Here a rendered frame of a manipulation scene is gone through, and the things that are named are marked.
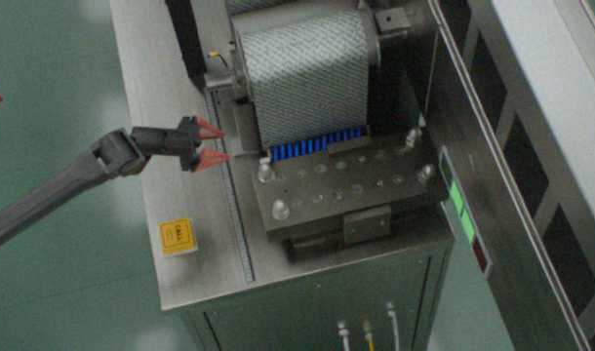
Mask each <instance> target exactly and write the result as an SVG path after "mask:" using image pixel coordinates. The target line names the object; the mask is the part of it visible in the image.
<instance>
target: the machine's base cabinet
mask: <svg viewBox="0 0 595 351"><path fill-rule="evenodd" d="M453 247H454V246H449V247H445V248H441V249H437V250H433V251H429V252H425V253H416V254H412V255H408V256H404V257H399V258H395V259H391V260H387V261H384V262H380V263H375V264H371V265H367V266H363V267H359V268H355V269H350V270H346V272H341V273H337V274H334V275H330V276H326V277H321V278H317V279H313V280H309V281H305V282H301V283H296V284H292V285H288V286H285V287H281V288H277V289H273V290H267V291H263V292H256V294H252V295H248V296H243V297H239V298H235V299H231V300H227V301H223V302H219V303H215V304H211V305H207V306H203V307H201V308H198V309H193V310H189V311H185V312H180V313H179V315H180V316H181V318H182V320H183V323H185V325H186V327H187V329H188V331H189V332H190V334H191V336H192V338H193V340H194V343H195V345H196V347H197V348H198V350H199V351H344V348H343V346H342V340H341V338H339V336H338V331H340V330H343V329H349V332H350V336H349V337H348V338H349V343H350V350H351V351H371V349H370V342H369V340H366V338H365V335H366V334H367V333H372V334H373V337H374V339H373V340H372V342H373V347H374V351H395V336H394V329H393V322H392V318H388V314H387V313H388V312H389V311H390V310H396V311H397V314H398V316H397V317H396V321H397V328H398V335H399V349H400V351H421V350H422V351H424V350H427V348H428V344H429V341H430V337H431V333H432V329H433V325H434V322H435V317H436V313H437V309H438V305H439V302H440V297H441V293H442V289H443V287H444V283H445V278H446V274H447V270H448V267H449V263H450V259H451V254H452V250H453Z"/></svg>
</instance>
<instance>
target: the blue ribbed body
mask: <svg viewBox="0 0 595 351"><path fill-rule="evenodd" d="M349 132H350V134H348V132H347V131H343V136H342V135H341V133H340V132H337V138H335V135H334V134H330V139H327V137H326V136H325V135H323V136H322V141H321V140H320V138H319V137H318V136H317V137H316V138H315V143H314V141H313V139H310V140H309V141H308V144H307V143H306V141H305V140H304V141H303V142H302V143H301V146H300V144H299V142H295V145H294V147H293V146H292V145H291V144H288V147H287V149H286V147H285V146H284V145H282V146H281V151H280V150H279V148H278V147H275V148H274V152H273V153H272V156H273V158H274V161H278V158H279V160H283V159H285V157H286V158H291V157H292V155H293V157H295V156H299V154H300V155H304V154H306V153H307V154H308V153H312V152H313V151H314V152H316V151H320V150H325V149H327V145H329V144H333V143H337V142H341V141H346V140H350V139H354V138H356V137H362V136H366V135H367V134H368V133H367V131H362V128H360V127H359V128H358V129H357V133H356V132H354V130H353V129H350V131H349Z"/></svg>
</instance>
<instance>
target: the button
mask: <svg viewBox="0 0 595 351"><path fill-rule="evenodd" d="M158 228H159V234H160V241H161V247H162V252H163V254H172V253H177V252H181V251H185V250H189V249H193V248H195V242H194V237H192V232H191V227H190V222H189V219H188V216H186V217H185V218H182V219H178V220H173V221H168V222H164V223H160V224H158Z"/></svg>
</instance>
